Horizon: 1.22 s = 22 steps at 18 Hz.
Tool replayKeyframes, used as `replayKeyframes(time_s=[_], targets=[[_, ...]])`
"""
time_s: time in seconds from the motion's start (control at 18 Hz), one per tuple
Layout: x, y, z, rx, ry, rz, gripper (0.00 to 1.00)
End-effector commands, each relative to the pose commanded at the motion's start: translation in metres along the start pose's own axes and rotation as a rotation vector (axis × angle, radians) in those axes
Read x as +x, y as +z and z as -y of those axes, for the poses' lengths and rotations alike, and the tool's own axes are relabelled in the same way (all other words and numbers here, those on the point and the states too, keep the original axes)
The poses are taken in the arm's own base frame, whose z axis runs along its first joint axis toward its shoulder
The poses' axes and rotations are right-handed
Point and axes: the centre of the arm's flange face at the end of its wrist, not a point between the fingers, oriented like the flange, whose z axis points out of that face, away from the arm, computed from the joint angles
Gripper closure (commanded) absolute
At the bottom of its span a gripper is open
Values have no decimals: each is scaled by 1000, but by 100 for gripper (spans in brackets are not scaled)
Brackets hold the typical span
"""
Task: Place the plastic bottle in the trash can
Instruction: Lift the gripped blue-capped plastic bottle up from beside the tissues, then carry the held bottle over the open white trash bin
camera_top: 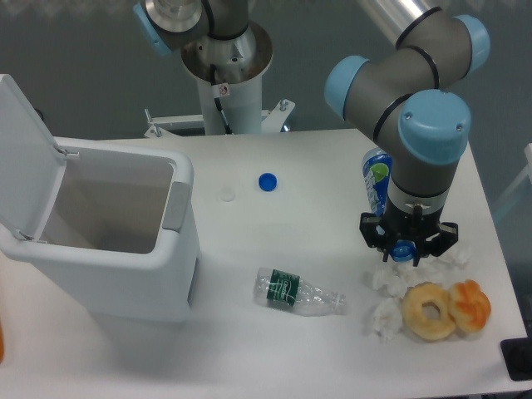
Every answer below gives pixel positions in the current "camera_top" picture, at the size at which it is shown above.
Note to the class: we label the plain ring donut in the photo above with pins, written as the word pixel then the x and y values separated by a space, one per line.
pixel 425 312

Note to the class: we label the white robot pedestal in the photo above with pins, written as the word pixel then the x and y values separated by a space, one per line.
pixel 229 81

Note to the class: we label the white trash can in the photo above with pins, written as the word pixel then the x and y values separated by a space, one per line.
pixel 112 225

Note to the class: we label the large crumpled white tissue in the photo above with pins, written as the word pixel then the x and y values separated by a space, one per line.
pixel 394 279

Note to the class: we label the blue plastic bottle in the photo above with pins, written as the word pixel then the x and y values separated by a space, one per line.
pixel 376 172

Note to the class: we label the small crumpled white tissue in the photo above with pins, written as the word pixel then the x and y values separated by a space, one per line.
pixel 385 320

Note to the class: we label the orange object at edge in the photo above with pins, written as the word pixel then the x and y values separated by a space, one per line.
pixel 2 344

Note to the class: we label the clear bottle green label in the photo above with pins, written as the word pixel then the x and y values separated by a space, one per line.
pixel 291 293

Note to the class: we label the white frame at right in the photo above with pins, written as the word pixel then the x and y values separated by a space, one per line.
pixel 518 188

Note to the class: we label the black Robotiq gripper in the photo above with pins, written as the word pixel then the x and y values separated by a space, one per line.
pixel 430 237

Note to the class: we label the white bottle cap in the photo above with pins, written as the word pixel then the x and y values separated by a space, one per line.
pixel 227 194

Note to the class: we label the black device at edge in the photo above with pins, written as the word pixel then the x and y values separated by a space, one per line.
pixel 517 356

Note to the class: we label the blue bottle cap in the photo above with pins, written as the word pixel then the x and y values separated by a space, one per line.
pixel 267 182

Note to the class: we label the orange glazed pastry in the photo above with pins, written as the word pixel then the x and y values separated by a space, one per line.
pixel 469 306

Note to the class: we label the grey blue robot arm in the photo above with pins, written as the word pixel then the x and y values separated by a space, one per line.
pixel 402 104

